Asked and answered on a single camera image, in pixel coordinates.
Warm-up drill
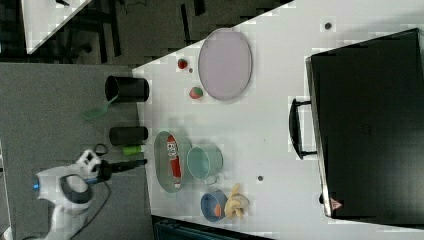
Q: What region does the black toaster oven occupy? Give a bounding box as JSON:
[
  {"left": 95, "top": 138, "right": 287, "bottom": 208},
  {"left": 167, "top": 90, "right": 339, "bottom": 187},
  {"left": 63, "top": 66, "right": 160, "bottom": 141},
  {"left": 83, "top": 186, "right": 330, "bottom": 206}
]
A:
[{"left": 305, "top": 28, "right": 424, "bottom": 229}]

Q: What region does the yellow plush banana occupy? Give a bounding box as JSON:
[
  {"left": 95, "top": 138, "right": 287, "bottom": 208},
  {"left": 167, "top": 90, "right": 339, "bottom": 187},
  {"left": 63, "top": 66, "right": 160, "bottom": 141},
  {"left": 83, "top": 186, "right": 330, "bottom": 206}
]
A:
[{"left": 224, "top": 183, "right": 250, "bottom": 219}]

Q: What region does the black cylinder utensil holder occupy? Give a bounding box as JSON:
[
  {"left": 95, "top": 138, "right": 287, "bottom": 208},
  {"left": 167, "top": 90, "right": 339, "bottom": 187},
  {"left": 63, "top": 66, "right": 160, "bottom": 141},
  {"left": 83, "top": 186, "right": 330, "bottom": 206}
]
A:
[{"left": 105, "top": 76, "right": 150, "bottom": 103}]

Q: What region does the round grey plate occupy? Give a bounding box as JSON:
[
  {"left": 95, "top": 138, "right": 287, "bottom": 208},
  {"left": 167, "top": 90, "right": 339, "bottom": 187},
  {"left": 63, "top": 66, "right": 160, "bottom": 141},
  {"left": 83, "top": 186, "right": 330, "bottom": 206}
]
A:
[{"left": 198, "top": 28, "right": 252, "bottom": 101}]

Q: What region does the dark blue crate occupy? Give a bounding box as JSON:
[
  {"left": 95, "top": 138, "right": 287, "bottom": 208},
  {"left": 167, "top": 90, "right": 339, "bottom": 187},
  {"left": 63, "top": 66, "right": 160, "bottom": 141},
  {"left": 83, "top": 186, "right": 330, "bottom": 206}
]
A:
[{"left": 154, "top": 219, "right": 269, "bottom": 240}]

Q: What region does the red plush ketchup bottle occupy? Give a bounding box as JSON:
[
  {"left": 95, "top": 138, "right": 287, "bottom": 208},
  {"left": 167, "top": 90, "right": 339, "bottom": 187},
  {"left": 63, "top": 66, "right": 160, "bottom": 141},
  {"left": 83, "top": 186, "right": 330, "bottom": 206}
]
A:
[{"left": 167, "top": 135, "right": 181, "bottom": 189}]

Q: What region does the green marker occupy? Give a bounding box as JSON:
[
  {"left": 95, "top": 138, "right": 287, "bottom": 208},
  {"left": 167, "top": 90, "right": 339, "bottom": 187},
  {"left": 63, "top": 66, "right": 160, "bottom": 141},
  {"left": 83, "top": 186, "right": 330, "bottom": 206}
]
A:
[{"left": 122, "top": 145, "right": 144, "bottom": 156}]

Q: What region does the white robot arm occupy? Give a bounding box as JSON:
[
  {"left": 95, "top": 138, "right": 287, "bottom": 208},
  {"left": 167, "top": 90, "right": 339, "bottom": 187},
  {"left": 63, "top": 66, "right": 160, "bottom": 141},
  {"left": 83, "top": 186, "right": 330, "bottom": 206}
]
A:
[{"left": 33, "top": 149, "right": 147, "bottom": 240}]

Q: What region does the teal mug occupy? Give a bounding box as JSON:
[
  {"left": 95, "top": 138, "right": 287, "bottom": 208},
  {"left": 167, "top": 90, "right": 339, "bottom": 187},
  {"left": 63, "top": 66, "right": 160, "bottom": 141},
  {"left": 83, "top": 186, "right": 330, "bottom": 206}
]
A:
[{"left": 186, "top": 144, "right": 223, "bottom": 185}]

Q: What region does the blue bowl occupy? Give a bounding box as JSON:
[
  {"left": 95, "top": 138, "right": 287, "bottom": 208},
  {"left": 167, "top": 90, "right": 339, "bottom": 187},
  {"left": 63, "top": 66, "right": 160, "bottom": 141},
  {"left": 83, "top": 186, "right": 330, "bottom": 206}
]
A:
[{"left": 200, "top": 190, "right": 227, "bottom": 222}]

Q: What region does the dark red toy strawberry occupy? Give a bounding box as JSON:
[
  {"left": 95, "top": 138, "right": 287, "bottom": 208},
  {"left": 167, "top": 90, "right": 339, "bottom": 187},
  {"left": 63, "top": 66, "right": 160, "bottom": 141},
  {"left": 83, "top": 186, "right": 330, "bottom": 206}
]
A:
[{"left": 177, "top": 59, "right": 188, "bottom": 69}]

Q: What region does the green spatula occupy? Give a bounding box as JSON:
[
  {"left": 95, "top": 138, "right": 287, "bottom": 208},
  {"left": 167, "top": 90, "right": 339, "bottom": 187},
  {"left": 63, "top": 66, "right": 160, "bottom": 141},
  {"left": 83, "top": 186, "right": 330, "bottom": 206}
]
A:
[{"left": 81, "top": 96, "right": 118, "bottom": 121}]

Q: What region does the white side table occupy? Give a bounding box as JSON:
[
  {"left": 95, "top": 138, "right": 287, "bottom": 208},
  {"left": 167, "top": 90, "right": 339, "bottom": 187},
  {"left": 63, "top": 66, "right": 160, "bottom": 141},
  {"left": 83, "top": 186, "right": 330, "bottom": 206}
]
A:
[{"left": 20, "top": 0, "right": 92, "bottom": 54}]

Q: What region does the black cylinder cup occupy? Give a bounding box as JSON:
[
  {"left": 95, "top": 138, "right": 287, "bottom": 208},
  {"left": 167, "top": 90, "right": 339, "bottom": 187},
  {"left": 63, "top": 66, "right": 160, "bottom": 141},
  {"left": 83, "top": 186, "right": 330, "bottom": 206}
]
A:
[{"left": 109, "top": 126, "right": 149, "bottom": 146}]

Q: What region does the orange item in bowl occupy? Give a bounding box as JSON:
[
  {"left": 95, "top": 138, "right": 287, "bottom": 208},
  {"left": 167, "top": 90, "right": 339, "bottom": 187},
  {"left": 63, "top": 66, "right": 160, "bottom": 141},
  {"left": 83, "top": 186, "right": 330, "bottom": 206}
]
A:
[{"left": 214, "top": 204, "right": 221, "bottom": 218}]

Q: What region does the light red toy strawberry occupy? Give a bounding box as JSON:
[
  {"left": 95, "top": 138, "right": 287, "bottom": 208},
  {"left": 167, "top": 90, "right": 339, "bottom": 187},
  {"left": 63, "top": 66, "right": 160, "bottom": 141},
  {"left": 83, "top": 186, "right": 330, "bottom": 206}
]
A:
[{"left": 189, "top": 87, "right": 204, "bottom": 99}]

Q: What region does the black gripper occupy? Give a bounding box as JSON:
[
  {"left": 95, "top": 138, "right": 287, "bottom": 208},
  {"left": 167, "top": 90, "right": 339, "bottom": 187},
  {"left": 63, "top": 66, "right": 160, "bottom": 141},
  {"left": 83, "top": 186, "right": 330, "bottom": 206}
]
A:
[{"left": 97, "top": 159, "right": 147, "bottom": 182}]

